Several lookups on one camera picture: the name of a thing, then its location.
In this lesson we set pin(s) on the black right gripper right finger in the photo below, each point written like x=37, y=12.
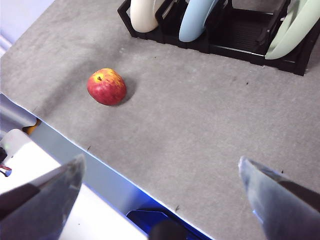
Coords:
x=285, y=210

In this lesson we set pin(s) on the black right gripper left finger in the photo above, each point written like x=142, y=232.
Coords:
x=42, y=212

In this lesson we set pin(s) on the red yellow apple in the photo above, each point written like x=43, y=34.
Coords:
x=107, y=87

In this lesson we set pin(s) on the pale yellow cream plate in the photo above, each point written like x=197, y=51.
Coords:
x=143, y=17

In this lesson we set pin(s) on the green plate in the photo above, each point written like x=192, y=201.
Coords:
x=292, y=35

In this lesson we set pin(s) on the black plate rack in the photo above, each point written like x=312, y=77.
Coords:
x=240, y=32

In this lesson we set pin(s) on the blue plate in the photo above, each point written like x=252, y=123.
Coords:
x=192, y=25

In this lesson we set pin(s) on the blue glossy panel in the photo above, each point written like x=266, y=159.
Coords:
x=142, y=217

